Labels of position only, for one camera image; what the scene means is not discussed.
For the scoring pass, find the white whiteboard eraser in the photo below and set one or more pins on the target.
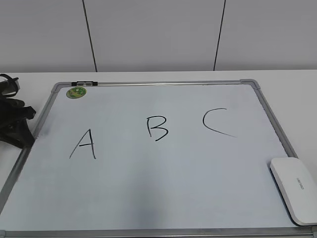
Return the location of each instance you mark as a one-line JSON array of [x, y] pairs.
[[298, 189]]

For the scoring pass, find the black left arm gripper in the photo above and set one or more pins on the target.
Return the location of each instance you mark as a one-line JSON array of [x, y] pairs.
[[14, 114]]

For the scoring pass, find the green round magnet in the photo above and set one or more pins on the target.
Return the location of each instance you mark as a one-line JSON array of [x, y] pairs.
[[76, 92]]

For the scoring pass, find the white magnetic whiteboard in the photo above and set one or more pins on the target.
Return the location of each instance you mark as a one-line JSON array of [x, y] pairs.
[[147, 159]]

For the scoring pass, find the black marker clip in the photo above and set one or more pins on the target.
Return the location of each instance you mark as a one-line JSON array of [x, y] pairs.
[[84, 83]]

